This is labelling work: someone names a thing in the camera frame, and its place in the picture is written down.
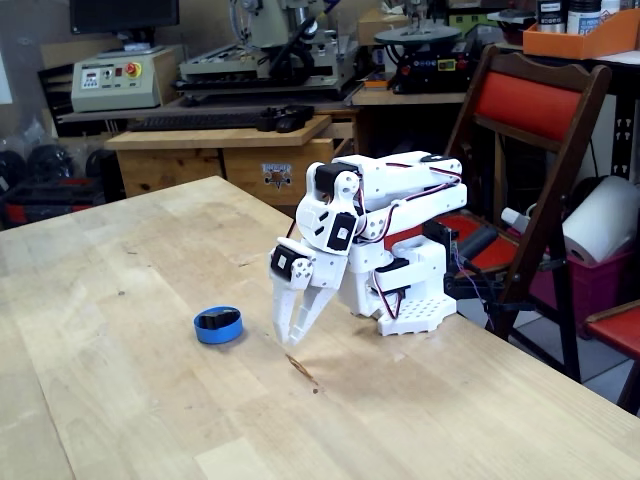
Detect dark metal can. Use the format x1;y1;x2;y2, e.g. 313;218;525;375
535;0;565;35

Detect purple cable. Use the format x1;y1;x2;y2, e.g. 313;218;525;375
449;247;496;331

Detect black controller board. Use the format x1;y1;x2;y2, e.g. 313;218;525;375
422;218;459;251

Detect white robot arm with base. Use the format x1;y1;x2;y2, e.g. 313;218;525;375
294;150;469;337

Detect red seat wooden chair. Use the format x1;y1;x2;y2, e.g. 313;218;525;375
582;298;640;416

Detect black cylinder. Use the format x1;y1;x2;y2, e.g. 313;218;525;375
457;225;499;257

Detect black handheld gadget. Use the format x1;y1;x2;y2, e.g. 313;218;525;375
256;104;316;135

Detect beige control box red button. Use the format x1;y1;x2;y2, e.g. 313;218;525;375
70;46;180;114

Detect blue round shallow box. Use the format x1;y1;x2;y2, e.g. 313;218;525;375
193;305;245;345

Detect orange small book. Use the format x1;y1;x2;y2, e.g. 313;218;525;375
362;72;396;91

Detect white panel with hooks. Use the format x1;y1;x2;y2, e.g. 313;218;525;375
594;92;632;181

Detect black table clamp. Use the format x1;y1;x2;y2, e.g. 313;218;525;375
442;269;536;314

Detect white blue labelled can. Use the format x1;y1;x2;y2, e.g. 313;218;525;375
566;0;601;37

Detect red black crate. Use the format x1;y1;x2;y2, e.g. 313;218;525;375
0;177;109;229

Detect black filament spool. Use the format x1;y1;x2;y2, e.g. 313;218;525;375
0;147;29;189
84;147;119;179
27;144;76;181

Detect black computer monitor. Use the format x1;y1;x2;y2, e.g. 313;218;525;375
69;0;181;54

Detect white paper towel roll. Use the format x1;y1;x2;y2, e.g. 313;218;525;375
561;174;640;266

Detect wooden cabinet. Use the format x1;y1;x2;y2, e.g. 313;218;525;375
105;114;335;209

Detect cardboard box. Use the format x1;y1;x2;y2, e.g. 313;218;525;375
357;8;411;46

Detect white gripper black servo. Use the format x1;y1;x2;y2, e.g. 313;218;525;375
268;237;351;348

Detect black scroll saw machine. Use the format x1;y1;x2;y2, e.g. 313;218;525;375
373;0;482;96

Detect magenta plastic bin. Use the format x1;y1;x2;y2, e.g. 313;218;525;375
528;249;636;341

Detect wooden workbench plank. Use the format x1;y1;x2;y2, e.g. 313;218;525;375
351;91;469;107

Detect beige milling machine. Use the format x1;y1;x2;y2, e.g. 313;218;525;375
172;0;361;109

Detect orange plastic tray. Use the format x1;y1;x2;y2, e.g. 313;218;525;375
522;8;640;60

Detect skate logo sticker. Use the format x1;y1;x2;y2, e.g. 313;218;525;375
262;162;294;192

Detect wooden folding chair red cushions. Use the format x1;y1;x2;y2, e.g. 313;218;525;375
383;43;613;384

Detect black keyboard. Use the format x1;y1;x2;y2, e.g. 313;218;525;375
127;112;266;134

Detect black wooden bird toy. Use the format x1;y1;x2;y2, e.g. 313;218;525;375
200;309;239;331

